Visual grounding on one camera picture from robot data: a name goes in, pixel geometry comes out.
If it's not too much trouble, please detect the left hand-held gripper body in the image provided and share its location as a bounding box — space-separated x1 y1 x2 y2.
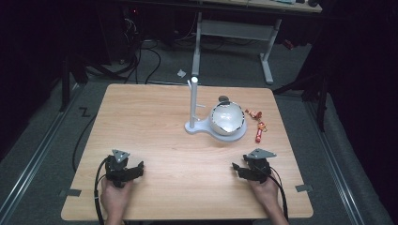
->
104 148 136 188

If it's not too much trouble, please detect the person's right hand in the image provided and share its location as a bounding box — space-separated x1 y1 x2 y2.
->
248 176 280 215

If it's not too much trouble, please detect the metal floor rail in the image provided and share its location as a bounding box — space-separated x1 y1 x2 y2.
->
0 82 86 219
304 100 367 225

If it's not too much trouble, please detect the orange red wrapper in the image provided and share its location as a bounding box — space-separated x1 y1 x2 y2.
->
244 108 264 122

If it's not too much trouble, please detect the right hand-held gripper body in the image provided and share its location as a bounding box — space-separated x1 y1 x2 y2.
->
242 147 278 185

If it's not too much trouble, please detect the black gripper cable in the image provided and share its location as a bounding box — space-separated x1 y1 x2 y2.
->
93 157 111 225
268 173 289 222

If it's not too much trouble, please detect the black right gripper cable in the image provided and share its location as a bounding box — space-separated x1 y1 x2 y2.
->
268 173 289 222

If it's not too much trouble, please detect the white stand with pole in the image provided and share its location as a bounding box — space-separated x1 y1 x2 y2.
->
184 76 249 143

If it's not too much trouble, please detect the black metal stand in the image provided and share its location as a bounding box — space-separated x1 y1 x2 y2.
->
271 62 330 133
58 54 90 113

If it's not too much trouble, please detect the red tube packet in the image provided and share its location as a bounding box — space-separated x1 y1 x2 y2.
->
254 121 268 144

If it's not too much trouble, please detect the black floor cable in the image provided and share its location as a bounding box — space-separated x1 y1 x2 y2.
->
71 113 99 173

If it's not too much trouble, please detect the person's left hand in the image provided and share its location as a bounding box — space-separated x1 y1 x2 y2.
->
99 178 134 219

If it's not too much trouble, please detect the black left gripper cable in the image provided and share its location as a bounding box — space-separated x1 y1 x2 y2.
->
93 157 111 225

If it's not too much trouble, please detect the white frame desk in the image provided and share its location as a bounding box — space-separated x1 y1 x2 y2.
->
191 0 324 85

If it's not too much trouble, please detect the white bowl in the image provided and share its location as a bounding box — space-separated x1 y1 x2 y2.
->
208 100 246 137

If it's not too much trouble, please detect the bundle of black cables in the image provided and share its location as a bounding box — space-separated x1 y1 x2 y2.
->
120 12 162 85

